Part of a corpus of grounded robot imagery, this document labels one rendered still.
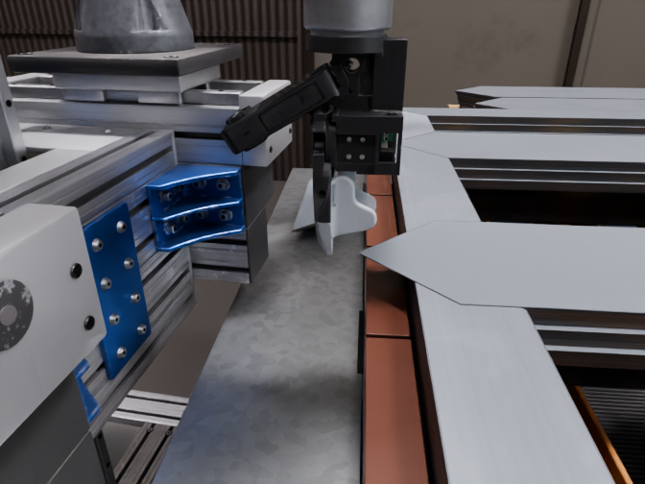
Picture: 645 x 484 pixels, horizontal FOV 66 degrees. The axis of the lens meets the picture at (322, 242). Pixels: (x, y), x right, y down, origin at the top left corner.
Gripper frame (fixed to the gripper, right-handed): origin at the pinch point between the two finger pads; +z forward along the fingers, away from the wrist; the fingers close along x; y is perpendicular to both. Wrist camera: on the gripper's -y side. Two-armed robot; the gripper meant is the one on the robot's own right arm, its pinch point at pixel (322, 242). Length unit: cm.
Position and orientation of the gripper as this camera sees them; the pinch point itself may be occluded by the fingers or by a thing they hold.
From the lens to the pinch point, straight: 51.3
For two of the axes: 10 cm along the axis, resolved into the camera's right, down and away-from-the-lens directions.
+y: 10.0, 0.4, -0.7
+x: 0.8, -4.4, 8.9
